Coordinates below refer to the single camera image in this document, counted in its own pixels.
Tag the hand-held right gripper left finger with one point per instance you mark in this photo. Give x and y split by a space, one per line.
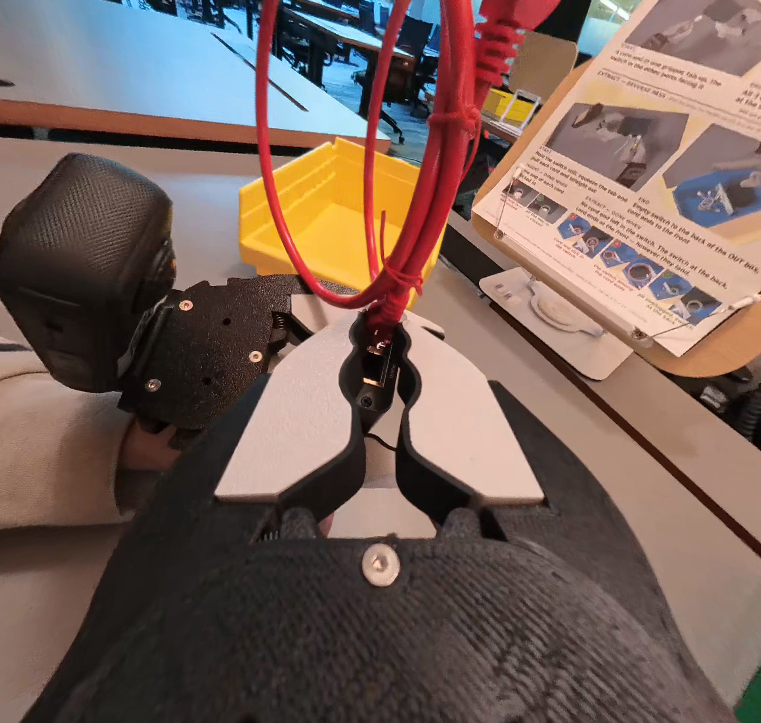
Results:
297 414

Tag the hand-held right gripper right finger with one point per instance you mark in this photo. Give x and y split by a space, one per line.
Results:
458 425

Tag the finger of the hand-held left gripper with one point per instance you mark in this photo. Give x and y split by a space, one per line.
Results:
321 316

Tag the black ethernet splitter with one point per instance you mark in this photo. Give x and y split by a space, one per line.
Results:
374 378

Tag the person's left hand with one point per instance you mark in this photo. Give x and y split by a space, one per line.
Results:
151 446

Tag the yellow plastic bin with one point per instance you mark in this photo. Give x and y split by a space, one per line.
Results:
333 229

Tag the white stand base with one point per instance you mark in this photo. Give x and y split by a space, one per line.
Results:
594 348

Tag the wooden display board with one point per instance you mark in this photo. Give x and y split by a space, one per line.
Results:
713 354

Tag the dark equipment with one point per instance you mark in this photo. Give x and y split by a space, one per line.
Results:
731 402

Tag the small yellow bin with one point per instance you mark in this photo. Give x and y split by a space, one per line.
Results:
499 104

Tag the black office chair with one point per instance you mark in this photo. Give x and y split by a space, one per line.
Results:
410 45

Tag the white table with wood edge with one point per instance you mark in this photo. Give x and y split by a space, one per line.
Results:
119 69

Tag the background desk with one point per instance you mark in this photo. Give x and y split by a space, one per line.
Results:
333 27

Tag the rounded wooden panel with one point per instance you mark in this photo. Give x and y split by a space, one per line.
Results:
547 63

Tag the printed instruction sheet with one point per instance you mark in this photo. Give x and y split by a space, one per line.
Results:
654 140

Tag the dark monitor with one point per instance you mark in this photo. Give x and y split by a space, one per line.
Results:
576 3

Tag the green object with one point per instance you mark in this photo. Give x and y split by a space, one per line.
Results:
752 705

